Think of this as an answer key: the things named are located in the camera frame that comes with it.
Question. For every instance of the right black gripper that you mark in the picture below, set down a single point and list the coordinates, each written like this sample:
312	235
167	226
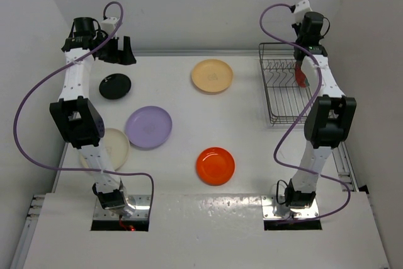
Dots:
298	26

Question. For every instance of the orange plate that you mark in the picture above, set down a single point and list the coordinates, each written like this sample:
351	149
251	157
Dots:
215	166

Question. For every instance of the metal base plate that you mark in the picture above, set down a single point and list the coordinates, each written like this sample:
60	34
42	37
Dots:
138	209
274	209

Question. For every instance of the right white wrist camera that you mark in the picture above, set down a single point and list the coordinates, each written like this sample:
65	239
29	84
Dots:
299	10

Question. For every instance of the tan plate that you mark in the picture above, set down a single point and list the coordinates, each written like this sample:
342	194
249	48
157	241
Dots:
212	76

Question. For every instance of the purple plate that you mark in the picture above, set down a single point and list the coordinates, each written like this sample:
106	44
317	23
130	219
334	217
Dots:
148	127

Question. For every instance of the wire dish rack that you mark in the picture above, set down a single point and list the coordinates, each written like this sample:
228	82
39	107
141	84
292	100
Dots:
285	98

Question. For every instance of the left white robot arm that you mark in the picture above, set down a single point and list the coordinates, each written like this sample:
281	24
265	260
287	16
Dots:
76	118

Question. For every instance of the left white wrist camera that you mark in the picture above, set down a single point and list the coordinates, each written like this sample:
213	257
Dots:
108	25

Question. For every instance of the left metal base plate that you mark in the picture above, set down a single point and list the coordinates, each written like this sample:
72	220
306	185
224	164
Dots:
138	209

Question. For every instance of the black plate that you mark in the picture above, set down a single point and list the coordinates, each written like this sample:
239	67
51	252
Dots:
115	86

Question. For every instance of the cream plate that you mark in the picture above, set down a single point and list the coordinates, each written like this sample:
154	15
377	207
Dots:
110	154

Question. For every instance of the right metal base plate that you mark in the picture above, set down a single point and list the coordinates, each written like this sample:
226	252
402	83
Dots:
274	209

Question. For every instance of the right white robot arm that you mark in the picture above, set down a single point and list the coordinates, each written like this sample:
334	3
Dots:
330	116

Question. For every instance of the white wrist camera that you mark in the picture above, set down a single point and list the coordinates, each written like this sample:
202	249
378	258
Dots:
299	10
108	25

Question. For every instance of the red teal floral plate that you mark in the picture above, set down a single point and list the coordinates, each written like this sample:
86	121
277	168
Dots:
302	80
297	69

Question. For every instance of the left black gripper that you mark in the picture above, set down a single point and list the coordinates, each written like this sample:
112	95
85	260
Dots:
115	57

